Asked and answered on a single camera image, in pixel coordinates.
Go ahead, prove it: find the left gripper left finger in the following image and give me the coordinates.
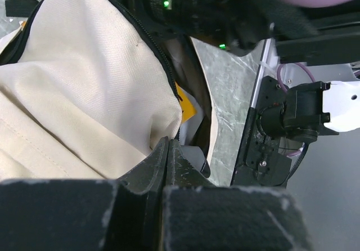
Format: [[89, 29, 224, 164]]
[[1, 138, 169, 250]]

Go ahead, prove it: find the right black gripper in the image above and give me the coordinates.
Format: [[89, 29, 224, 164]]
[[121, 0, 318, 56]]

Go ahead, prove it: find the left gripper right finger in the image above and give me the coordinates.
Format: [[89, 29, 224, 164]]
[[161, 138, 314, 250]]

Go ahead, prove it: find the white flower cover book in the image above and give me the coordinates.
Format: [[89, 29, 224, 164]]
[[179, 104, 212, 176]]

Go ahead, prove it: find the yellow treehouse children's book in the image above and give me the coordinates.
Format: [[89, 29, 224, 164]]
[[175, 83, 197, 124]]

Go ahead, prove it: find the beige canvas backpack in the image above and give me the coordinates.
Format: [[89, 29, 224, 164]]
[[0, 0, 220, 184]]

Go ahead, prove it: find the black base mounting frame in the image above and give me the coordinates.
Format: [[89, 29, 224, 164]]
[[231, 76, 291, 186]]

